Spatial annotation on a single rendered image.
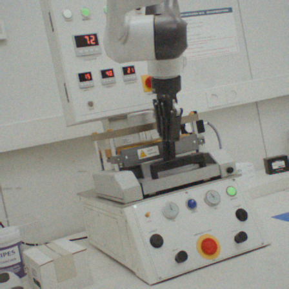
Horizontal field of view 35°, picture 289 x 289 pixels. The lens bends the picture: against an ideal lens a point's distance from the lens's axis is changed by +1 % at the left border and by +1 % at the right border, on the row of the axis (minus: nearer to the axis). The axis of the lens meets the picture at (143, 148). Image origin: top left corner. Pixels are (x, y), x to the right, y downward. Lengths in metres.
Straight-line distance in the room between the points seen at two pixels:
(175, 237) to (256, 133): 1.17
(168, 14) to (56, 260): 0.62
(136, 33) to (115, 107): 0.49
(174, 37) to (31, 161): 0.94
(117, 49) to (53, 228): 0.97
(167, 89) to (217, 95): 0.93
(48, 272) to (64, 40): 0.69
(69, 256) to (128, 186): 0.22
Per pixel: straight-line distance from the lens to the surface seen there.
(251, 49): 2.23
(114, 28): 0.93
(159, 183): 1.12
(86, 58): 1.43
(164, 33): 0.98
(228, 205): 1.18
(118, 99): 1.43
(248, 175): 1.89
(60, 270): 1.13
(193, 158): 1.16
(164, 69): 1.08
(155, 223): 1.10
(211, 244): 1.12
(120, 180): 1.11
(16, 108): 1.76
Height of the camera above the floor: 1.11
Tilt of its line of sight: 3 degrees down
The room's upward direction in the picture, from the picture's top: 11 degrees counter-clockwise
